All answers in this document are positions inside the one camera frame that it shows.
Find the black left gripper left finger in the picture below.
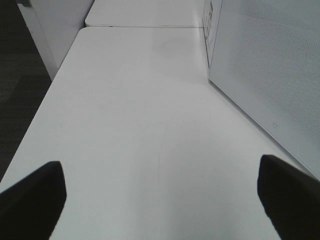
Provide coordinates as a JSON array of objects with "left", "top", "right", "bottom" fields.
[{"left": 0, "top": 161, "right": 67, "bottom": 240}]

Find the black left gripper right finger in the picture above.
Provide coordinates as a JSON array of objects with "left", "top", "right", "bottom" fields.
[{"left": 257, "top": 155, "right": 320, "bottom": 240}]

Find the white microwave door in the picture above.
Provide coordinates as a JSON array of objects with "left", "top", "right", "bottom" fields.
[{"left": 209, "top": 0, "right": 320, "bottom": 176}]

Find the white partition panel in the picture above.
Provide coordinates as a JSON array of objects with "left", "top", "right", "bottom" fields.
[{"left": 16, "top": 0, "right": 94, "bottom": 80}]

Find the white microwave oven body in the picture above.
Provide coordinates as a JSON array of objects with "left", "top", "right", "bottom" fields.
[{"left": 202, "top": 0, "right": 222, "bottom": 69}]

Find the white adjacent table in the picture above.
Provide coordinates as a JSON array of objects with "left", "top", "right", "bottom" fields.
[{"left": 85, "top": 0, "right": 205, "bottom": 28}]

